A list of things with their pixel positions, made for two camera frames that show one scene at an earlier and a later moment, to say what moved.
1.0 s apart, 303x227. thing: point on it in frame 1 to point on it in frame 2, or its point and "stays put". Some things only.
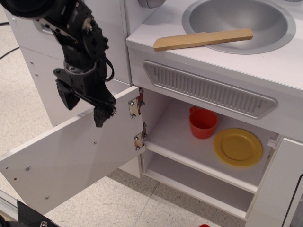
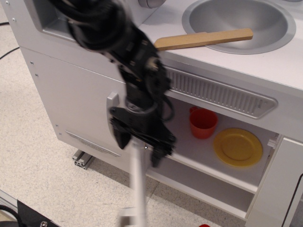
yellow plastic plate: [238, 147] stays put
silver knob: [151, 4] stays put
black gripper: [90, 86] to [149, 128]
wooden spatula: [185, 40] stays put
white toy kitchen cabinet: [221, 82] stays put
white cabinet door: [44, 170] to [138, 152]
